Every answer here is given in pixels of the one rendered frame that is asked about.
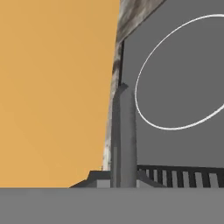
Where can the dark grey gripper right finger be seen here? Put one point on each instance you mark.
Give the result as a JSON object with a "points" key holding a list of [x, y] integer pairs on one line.
{"points": [[128, 140]]}

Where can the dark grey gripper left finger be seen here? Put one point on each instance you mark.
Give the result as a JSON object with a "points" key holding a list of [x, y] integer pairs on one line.
{"points": [[115, 140]]}

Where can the grey stove top, white rings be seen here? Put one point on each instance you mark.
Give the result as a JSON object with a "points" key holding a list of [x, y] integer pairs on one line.
{"points": [[180, 73]]}

